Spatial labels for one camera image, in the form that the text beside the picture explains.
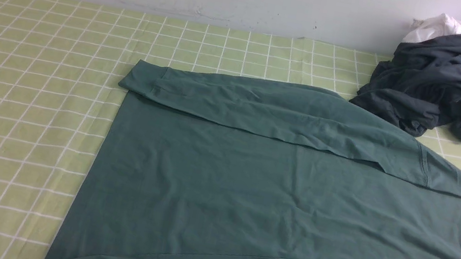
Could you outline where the green long-sleeve shirt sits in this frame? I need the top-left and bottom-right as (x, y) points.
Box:
(45, 61), (461, 259)

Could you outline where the green checkered tablecloth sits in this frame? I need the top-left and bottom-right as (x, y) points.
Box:
(0, 0), (461, 259)

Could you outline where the white crumpled garment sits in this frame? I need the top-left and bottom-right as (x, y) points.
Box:
(402, 13), (461, 43)

